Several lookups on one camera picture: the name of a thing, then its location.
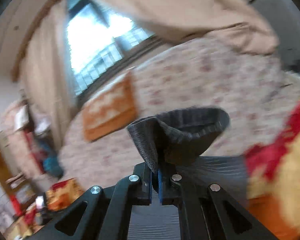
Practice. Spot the pile of household clutter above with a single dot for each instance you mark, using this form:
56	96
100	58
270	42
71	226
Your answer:
27	135

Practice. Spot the red yellow orange blanket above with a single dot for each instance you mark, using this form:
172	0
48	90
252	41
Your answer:
290	160

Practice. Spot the floral print quilt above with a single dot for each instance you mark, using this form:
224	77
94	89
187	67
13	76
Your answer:
202	80

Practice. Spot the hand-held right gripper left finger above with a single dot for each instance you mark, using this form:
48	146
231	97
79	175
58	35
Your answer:
147	188

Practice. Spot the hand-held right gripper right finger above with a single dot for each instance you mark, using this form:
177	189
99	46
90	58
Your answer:
161	187

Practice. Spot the window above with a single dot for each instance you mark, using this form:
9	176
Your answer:
90	45

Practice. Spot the grey ribbed knit garment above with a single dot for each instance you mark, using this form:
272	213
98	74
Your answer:
180	130

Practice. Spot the orange patterned towel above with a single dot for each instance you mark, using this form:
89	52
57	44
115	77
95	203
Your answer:
107	110

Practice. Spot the beige curtain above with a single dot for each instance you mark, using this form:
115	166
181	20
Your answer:
170	7
47	75

